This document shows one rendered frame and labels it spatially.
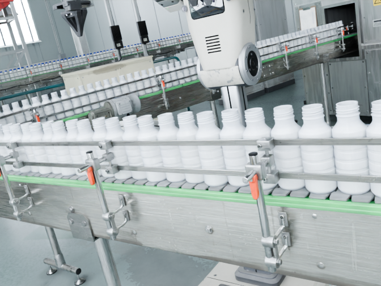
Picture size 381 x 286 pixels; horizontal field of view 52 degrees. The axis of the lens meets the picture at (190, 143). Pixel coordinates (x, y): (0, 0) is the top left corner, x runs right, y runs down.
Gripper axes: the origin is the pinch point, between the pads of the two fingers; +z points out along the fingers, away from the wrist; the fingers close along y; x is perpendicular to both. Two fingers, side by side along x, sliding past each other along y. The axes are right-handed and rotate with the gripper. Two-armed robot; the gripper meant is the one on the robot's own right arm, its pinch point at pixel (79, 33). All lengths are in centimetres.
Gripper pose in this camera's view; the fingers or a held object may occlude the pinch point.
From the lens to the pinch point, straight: 129.5
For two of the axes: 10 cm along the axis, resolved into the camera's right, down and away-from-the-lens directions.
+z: 1.8, 9.5, 2.5
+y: -5.0, 3.1, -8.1
